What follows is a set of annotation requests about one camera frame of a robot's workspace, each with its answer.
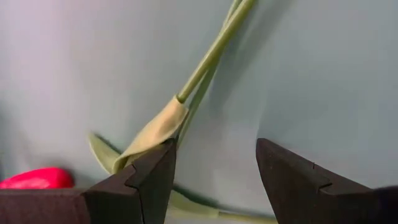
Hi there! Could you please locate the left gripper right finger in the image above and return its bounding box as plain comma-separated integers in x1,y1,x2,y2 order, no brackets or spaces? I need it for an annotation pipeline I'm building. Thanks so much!
256,138,398,224

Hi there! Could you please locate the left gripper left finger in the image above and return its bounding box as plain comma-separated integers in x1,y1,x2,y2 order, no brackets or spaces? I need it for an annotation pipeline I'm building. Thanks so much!
0,138,177,224

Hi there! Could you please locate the green artificial flower stem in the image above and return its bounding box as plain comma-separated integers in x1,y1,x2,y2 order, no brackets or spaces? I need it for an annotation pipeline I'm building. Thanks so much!
88,0,257,175

